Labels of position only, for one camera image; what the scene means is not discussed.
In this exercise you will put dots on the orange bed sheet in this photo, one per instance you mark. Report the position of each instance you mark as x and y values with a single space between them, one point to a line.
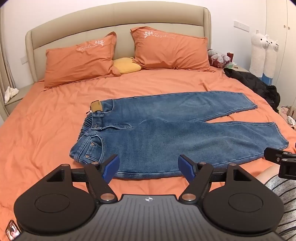
46 129

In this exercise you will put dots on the white wardrobe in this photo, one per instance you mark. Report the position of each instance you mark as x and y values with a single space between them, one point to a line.
286 58

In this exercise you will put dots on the blue denim pants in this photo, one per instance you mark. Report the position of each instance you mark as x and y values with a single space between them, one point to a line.
161 139

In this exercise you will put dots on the beige nightstand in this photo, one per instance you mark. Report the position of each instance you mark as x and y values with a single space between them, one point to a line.
240 69
20 95

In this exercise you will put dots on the white crumpled cloth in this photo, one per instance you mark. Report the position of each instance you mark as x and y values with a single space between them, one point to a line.
10 93

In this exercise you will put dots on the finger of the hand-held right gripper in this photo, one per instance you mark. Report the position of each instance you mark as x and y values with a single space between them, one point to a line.
272 154

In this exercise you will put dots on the yellow cushion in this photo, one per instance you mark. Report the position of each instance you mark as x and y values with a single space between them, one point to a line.
127 66

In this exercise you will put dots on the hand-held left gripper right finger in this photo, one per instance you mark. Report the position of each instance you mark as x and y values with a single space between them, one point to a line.
185 167

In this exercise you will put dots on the white alpaca plush toy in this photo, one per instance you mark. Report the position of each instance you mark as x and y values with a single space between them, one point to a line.
257 53
271 60

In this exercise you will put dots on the black jacket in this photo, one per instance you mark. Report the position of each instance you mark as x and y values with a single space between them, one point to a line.
252 83

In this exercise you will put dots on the white wall socket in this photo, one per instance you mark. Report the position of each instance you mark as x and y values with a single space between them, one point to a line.
24 59

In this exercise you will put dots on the beige padded headboard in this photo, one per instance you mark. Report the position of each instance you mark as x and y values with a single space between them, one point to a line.
81 23

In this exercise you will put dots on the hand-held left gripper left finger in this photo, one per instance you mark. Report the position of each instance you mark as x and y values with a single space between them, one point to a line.
112 167

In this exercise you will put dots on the orange embroidered pillow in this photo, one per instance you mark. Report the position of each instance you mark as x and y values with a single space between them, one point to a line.
171 51
78 62

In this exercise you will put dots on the smartphone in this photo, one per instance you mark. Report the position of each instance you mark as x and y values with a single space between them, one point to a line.
12 229

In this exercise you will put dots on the white wall switch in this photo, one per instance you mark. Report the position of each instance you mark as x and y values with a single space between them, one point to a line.
241 25

